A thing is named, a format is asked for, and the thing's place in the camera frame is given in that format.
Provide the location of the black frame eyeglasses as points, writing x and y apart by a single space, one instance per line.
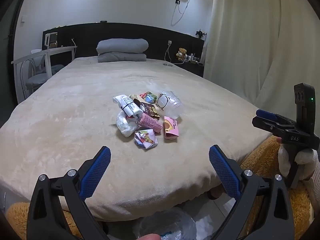
162 108

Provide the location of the small green red wrapper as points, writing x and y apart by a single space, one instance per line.
150 96

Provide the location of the clear plastic trash bin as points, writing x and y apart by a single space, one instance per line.
172 222

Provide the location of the pink snack box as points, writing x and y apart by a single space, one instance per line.
171 127

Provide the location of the group of small bottles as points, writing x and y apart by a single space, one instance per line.
193 58

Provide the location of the clear crushed plastic bottle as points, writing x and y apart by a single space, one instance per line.
175 107

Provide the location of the black headboard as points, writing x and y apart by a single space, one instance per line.
155 40

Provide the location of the small beige wrapper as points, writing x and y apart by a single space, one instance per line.
133 97

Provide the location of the white tissue plastic bag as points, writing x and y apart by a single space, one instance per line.
124 125

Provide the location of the black bedside table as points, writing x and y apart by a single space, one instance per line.
192 70

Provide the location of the dark brown chocolate wrapper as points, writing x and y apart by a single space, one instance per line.
150 110

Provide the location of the white desk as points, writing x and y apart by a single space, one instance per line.
42 52

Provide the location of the small black plant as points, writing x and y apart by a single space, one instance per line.
200 33

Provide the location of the chair with grey cushion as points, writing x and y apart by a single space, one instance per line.
37 80

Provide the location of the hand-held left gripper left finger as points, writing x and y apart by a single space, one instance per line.
96 172

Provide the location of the cream curtain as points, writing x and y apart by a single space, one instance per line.
250 42

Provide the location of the brown teddy bear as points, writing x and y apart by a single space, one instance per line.
182 53

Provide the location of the person's right hand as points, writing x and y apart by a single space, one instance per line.
307 162

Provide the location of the pink paper packet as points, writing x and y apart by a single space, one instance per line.
150 123

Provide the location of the beige fleece bed blanket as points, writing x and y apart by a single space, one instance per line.
75 117

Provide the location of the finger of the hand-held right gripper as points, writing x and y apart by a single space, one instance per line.
265 125
266 115

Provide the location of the colourful wrapper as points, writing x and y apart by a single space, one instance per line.
145 140

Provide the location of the dark door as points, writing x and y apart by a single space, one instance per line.
7 67

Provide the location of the white paper wrapper black print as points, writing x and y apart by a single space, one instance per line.
127 106

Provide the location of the grey folded duvet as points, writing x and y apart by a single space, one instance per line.
122 48

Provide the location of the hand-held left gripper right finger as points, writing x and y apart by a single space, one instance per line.
225 172

